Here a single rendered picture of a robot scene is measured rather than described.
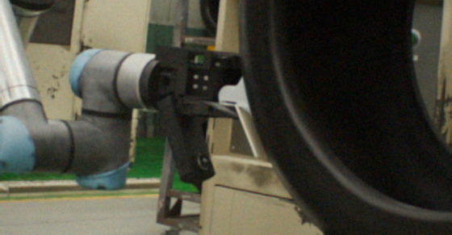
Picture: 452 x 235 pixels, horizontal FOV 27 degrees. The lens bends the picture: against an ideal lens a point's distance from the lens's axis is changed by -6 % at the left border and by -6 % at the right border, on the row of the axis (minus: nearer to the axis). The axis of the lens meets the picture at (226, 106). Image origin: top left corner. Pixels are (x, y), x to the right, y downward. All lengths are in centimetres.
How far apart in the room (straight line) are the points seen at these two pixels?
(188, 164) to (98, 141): 15
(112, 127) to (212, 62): 20
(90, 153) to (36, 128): 9
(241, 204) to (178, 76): 79
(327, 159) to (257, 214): 99
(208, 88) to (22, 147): 26
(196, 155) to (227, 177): 78
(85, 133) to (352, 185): 47
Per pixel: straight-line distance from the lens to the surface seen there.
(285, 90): 102
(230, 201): 201
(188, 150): 125
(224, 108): 119
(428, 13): 182
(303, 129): 101
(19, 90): 132
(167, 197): 523
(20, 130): 127
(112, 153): 135
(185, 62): 123
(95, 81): 134
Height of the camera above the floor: 111
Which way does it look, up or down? 3 degrees down
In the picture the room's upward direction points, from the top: 6 degrees clockwise
